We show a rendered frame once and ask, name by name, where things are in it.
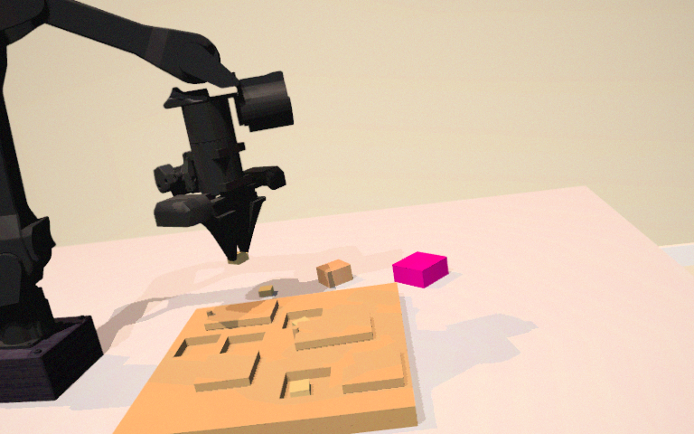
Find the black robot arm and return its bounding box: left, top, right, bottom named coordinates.
left=0, top=0, right=294, bottom=350

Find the small orange block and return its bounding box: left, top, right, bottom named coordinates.
left=316, top=259, right=353, bottom=288

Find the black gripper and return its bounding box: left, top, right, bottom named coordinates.
left=154, top=135, right=286, bottom=261

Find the tan block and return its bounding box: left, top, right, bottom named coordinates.
left=289, top=379, right=311, bottom=398
left=258, top=285, right=274, bottom=297
left=227, top=251, right=249, bottom=265
left=292, top=317, right=309, bottom=327

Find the magenta block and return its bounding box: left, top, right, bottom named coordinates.
left=392, top=251, right=449, bottom=288

